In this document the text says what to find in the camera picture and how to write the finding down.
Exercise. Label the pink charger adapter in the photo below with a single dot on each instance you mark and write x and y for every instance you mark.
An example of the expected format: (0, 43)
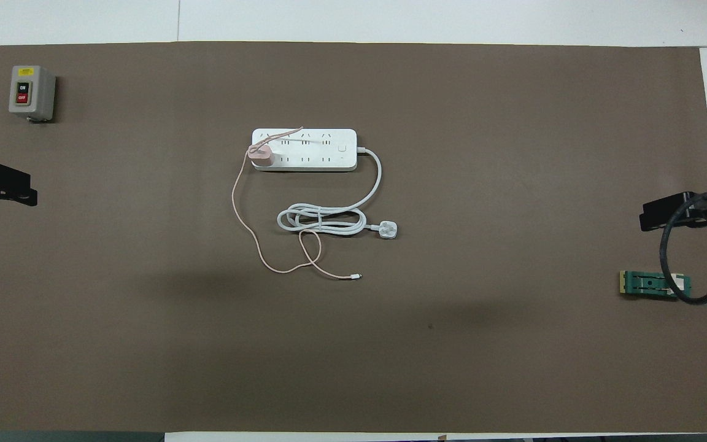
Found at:
(262, 157)

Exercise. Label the white power strip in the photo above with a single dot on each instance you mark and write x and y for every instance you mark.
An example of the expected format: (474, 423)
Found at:
(316, 150)

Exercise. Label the brown table mat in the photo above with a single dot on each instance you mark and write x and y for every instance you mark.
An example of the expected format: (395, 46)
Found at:
(452, 368)

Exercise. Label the green knife switch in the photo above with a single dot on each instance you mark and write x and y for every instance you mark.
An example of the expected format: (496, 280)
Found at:
(645, 284)

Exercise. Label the grey on-off switch box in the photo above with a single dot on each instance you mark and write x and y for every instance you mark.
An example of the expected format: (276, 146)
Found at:
(31, 92)

